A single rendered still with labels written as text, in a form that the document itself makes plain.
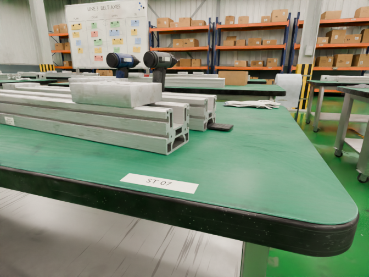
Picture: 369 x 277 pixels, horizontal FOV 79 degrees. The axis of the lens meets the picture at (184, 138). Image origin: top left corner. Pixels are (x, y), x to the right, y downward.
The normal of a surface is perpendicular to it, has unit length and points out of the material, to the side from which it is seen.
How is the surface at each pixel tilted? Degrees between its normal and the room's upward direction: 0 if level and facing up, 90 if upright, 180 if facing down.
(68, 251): 0
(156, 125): 90
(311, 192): 0
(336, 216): 0
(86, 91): 90
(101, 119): 90
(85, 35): 90
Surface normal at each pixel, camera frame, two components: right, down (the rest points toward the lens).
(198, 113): -0.43, 0.26
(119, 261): 0.00, -0.96
